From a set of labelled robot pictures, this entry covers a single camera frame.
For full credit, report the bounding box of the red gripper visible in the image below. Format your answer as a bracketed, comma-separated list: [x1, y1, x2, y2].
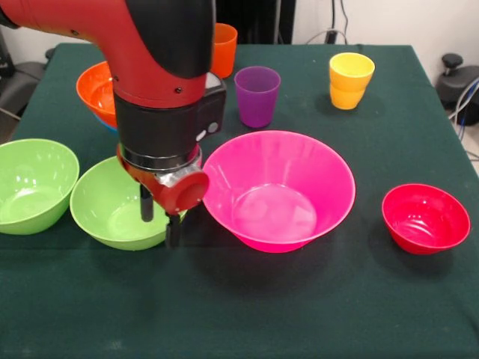
[115, 144, 210, 249]

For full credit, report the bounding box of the large green plastic bowl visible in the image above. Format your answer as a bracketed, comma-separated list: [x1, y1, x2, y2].
[69, 155, 188, 251]
[0, 138, 81, 236]

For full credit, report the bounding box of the blue plastic bowl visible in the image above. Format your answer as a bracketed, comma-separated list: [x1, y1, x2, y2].
[93, 114, 119, 134]

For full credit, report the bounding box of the pink plastic bowl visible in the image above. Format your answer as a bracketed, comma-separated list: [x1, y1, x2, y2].
[201, 130, 357, 254]

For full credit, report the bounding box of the orange plastic bowl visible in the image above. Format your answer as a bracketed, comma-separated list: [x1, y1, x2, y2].
[76, 61, 119, 129]

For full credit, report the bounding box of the dark green tablecloth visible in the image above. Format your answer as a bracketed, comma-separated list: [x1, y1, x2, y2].
[0, 43, 479, 359]

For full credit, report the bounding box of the purple plastic cup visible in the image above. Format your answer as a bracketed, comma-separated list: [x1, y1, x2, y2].
[234, 66, 282, 129]

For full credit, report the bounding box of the orange plastic cup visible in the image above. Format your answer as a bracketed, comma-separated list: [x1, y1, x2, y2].
[210, 22, 239, 79]

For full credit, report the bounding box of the black office chair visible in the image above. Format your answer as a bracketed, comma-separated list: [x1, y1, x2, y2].
[0, 28, 57, 120]

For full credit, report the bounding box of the yellow plastic cup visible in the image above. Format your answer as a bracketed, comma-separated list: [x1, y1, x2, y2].
[329, 84, 366, 111]
[329, 52, 376, 93]

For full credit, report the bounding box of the small red plastic bowl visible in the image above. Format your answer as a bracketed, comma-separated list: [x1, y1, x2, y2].
[381, 182, 472, 256]

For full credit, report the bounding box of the black equipment base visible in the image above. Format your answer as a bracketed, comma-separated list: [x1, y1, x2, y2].
[436, 53, 479, 110]

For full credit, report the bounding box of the bundle of grey cables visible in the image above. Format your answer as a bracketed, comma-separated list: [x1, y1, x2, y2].
[448, 76, 479, 130]

